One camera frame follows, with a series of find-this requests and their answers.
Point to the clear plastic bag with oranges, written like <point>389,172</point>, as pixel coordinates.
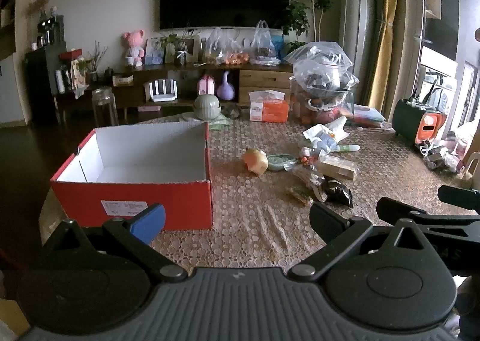
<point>225,48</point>

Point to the small grey crumpled object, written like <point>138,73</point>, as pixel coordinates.
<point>233,111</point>

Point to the yellow curtain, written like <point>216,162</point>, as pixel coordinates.
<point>386,26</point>

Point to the yellow orange toy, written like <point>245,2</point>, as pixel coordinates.
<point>257,161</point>

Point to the red flat box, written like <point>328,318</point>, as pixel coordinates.
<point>70,54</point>

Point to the clear bag of orange candies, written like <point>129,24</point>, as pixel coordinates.
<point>309,159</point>

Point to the stack of colourful books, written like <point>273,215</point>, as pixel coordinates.
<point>365,116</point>

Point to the beige rectangular box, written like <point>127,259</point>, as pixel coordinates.
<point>339,169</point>

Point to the balcony glass door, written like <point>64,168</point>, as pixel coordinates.
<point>450,45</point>

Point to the small cardboard box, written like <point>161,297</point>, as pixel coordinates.
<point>123,80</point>

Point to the pink plush doll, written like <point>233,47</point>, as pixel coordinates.
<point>134,45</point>

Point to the large clear bag of cookware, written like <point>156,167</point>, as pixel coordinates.
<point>322,78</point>

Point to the floral paper bag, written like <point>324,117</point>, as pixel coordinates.
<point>78,78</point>

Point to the white bottle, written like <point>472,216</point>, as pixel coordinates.
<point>59,81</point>

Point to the dark teapot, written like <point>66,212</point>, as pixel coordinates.
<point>108,73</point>

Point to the grey green stacked bowls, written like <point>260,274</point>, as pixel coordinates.
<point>207,106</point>

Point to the blue package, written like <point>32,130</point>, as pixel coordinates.
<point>278,45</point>

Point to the pink toy suitcase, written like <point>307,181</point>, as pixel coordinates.
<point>206,85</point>

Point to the dried flower bunch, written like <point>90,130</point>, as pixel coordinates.
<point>39,5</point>

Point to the transparent plastic stool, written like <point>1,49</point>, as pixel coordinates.
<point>105,106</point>

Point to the white plastic chair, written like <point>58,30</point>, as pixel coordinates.
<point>473,164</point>

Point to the white standing air conditioner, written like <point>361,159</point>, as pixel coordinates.
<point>356,18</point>

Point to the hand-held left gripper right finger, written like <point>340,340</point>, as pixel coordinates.
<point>326,219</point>

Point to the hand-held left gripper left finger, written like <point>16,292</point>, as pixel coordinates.
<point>148,223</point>

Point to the folded green cloth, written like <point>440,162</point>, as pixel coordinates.
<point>219,123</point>

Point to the green snack packet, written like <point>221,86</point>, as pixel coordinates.
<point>301,195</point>

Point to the purple gourd vase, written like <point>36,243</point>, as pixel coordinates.
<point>226,89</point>

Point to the blue white picture card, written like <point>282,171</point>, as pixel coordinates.
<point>153,51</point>

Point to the red cardboard box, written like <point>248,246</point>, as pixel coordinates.
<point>172,206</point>

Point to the black packet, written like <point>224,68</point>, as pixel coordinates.
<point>337,194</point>

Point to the white pouch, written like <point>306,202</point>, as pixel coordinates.
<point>337,124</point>

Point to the clear plastic bag dark contents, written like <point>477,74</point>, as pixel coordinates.
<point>264,46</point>

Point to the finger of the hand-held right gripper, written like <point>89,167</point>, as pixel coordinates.
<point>397,209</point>
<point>459,195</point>

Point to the orange white tissue pack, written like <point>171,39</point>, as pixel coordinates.
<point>270,108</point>

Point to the vase with dry twigs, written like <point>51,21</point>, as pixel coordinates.
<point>96,63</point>

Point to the black side cabinet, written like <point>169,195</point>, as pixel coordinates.
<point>39,75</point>

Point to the black coffee machine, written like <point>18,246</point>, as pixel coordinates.
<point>50,30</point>

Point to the green white tube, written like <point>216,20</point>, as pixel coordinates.
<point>347,148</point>

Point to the white router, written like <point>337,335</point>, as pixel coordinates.
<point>160,90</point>

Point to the wooden television cabinet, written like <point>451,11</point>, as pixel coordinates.
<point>262,80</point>

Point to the plastic bag on floor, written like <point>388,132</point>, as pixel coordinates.
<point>440,157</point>

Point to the white plastic bag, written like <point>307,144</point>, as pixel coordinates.
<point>318,138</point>

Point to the picture frame with plant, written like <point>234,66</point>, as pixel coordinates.
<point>187,49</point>

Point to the wall shelf cabinets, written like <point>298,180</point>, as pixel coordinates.
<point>7,7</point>

